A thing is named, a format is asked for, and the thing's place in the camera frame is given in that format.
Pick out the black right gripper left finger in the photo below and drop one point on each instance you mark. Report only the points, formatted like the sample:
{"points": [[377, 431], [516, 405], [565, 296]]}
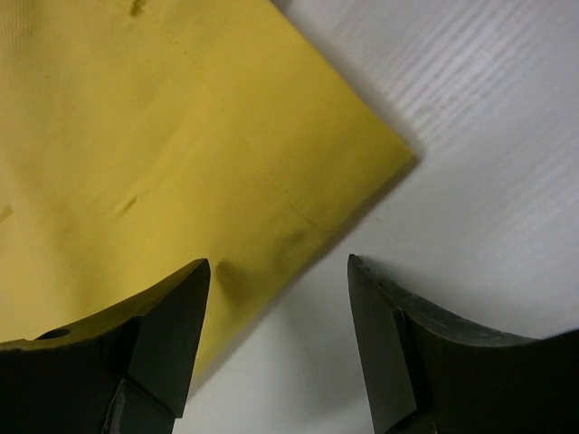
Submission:
{"points": [[125, 369]]}

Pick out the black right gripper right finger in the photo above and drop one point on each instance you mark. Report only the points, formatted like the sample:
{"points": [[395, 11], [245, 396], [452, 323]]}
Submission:
{"points": [[428, 370]]}

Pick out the yellow trousers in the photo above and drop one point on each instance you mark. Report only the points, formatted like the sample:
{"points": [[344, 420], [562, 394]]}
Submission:
{"points": [[138, 136]]}

